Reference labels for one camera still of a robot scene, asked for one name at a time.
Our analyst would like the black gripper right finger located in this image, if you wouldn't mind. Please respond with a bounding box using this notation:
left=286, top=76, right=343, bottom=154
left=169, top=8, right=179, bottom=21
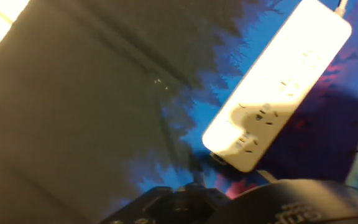
left=255, top=169, right=280, bottom=185

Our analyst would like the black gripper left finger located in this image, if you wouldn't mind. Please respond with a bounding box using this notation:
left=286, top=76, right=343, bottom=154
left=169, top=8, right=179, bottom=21
left=99, top=182, right=231, bottom=224

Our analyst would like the white power strip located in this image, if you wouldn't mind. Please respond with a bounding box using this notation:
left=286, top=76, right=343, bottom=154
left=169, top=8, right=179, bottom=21
left=201, top=0, right=353, bottom=174

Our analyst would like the landscape print desk mat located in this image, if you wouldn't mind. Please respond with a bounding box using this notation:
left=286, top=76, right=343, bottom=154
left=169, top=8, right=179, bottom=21
left=0, top=0, right=358, bottom=224

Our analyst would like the white power cable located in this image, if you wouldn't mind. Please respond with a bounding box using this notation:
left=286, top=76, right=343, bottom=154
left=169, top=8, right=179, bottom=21
left=334, top=0, right=350, bottom=17

